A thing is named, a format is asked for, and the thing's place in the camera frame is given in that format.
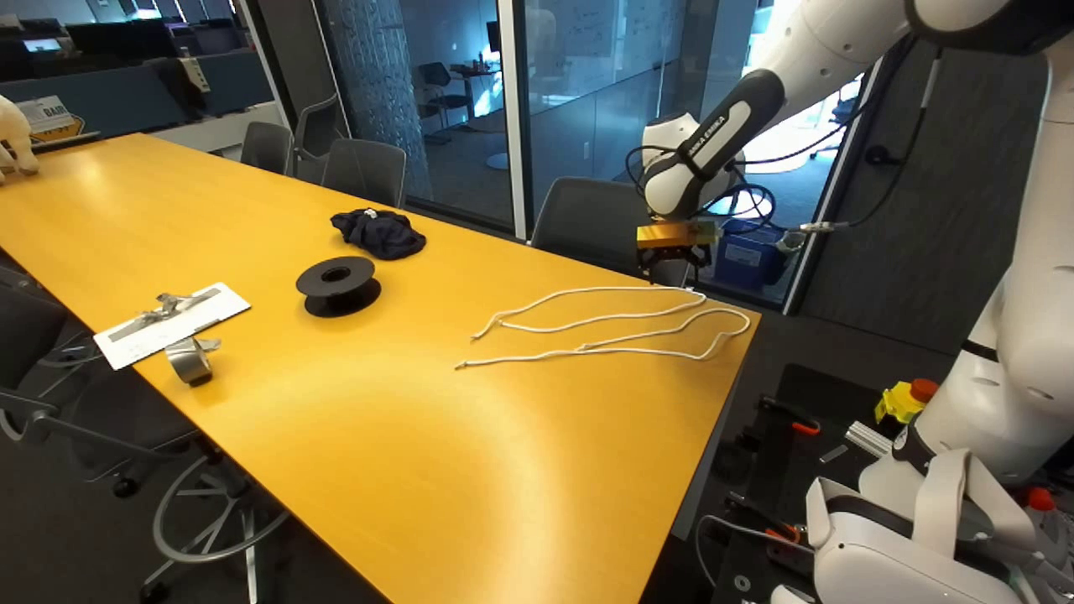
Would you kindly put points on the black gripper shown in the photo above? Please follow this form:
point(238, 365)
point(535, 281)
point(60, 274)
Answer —
point(675, 267)

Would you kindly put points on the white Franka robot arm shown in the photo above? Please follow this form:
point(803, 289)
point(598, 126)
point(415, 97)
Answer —
point(1030, 281)

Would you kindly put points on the wide grey chair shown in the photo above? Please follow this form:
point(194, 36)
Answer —
point(588, 223)

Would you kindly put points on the yellow red emergency stop button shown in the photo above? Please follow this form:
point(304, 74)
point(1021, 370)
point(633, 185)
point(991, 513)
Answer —
point(897, 403)

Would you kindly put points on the black crumpled cloth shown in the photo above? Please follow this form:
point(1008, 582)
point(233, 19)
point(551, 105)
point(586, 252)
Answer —
point(380, 235)

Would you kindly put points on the black filament spool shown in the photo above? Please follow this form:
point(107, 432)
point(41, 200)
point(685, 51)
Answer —
point(336, 294)

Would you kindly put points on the white VR headset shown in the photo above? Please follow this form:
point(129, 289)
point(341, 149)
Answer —
point(884, 557)

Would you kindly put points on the small grey chair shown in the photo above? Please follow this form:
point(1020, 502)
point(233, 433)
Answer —
point(268, 144)

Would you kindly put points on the red cap bottle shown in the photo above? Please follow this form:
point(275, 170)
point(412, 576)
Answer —
point(1041, 498)

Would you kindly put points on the small metal tape roll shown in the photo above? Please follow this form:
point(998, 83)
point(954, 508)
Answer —
point(194, 365)

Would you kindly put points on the metal tool on sheet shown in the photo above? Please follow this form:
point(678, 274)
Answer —
point(170, 304)

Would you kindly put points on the labelled cardboard box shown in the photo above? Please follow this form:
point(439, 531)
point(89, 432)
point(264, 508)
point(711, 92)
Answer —
point(47, 114)

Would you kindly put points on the black office chair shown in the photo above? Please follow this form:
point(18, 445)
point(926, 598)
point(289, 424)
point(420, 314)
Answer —
point(28, 337)

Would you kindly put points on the white plush toy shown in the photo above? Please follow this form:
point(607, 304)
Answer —
point(15, 134)

